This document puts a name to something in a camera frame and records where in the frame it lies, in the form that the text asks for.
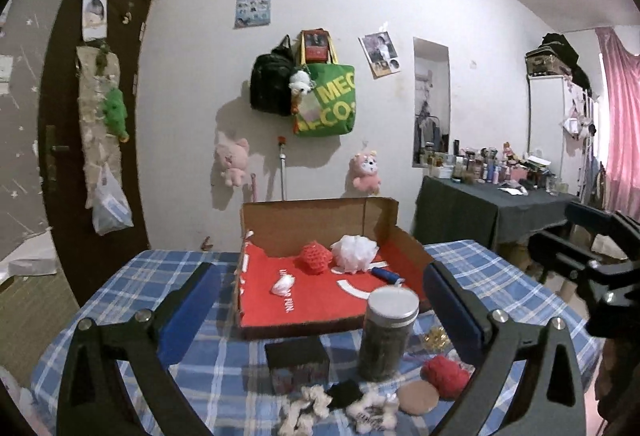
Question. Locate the black backpack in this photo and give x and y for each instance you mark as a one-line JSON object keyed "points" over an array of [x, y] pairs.
{"points": [[271, 74]]}

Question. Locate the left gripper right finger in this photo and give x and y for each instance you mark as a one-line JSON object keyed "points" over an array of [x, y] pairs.
{"points": [[472, 328]]}

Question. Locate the white mesh bath pouf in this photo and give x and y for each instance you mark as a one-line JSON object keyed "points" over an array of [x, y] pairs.
{"points": [[354, 254]]}

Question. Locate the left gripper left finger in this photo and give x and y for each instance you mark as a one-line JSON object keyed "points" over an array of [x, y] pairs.
{"points": [[174, 323]]}

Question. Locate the pale pink plush left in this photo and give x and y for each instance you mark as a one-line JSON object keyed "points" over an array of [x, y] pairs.
{"points": [[232, 161]]}

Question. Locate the photo on door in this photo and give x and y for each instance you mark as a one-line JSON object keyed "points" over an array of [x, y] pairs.
{"points": [[94, 20]]}

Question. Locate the dark green side table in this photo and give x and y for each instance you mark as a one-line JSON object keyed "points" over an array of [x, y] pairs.
{"points": [[448, 211]]}

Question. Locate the red yarn ball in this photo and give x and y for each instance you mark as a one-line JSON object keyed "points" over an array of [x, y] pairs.
{"points": [[446, 375]]}

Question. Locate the green tote bag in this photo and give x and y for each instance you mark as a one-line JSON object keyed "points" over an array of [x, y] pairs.
{"points": [[330, 108]]}

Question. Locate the blue wall poster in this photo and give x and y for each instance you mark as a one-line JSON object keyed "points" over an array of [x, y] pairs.
{"points": [[252, 13]]}

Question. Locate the white fluffy plush toy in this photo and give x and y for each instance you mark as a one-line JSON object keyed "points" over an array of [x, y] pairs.
{"points": [[374, 411]]}

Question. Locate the pink bear plush right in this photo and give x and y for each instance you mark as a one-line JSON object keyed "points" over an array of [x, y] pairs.
{"points": [[364, 172]]}

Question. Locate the green plush on door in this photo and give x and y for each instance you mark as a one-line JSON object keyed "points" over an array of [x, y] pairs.
{"points": [[115, 114]]}

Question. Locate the blue foam roller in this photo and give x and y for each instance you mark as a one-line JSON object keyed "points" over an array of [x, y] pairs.
{"points": [[387, 276]]}

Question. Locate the white soft cloth piece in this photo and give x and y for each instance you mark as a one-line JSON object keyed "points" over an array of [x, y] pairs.
{"points": [[283, 286]]}

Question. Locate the tall jar dark contents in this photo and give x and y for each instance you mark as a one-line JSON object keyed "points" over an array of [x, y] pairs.
{"points": [[391, 312]]}

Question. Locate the pink curtain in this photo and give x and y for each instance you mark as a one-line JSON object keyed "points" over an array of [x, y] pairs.
{"points": [[621, 70]]}

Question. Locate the red knitted ball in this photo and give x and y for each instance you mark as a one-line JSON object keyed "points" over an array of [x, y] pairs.
{"points": [[314, 258]]}

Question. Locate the black scrunchie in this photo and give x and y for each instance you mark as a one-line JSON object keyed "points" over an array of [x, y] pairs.
{"points": [[343, 394]]}

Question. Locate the red cardboard box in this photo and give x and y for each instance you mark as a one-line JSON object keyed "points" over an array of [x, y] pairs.
{"points": [[274, 233]]}

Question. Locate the short jar gold contents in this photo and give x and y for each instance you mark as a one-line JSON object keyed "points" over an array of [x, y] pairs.
{"points": [[437, 341]]}

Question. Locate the white wardrobe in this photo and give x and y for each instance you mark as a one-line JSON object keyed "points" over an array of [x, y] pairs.
{"points": [[559, 130]]}

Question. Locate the blue plaid tablecloth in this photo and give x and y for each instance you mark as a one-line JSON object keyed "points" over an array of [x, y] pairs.
{"points": [[226, 379]]}

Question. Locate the round beige powder puff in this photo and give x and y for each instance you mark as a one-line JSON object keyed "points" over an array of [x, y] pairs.
{"points": [[417, 398]]}

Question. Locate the cream fuzzy scrunchie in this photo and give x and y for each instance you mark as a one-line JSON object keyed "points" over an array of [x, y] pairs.
{"points": [[299, 418]]}

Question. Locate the plastic bag on door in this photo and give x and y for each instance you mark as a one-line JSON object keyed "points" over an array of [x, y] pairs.
{"points": [[110, 209]]}

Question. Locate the dark wooden door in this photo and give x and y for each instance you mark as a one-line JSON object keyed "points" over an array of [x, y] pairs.
{"points": [[74, 142]]}

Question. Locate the white dog plush on bag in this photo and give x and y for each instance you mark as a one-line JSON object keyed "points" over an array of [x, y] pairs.
{"points": [[300, 83]]}

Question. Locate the small dark box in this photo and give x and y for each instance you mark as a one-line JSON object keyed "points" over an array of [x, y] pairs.
{"points": [[297, 362]]}

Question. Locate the photo poster on wall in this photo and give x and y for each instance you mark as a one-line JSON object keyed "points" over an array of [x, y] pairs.
{"points": [[381, 54]]}

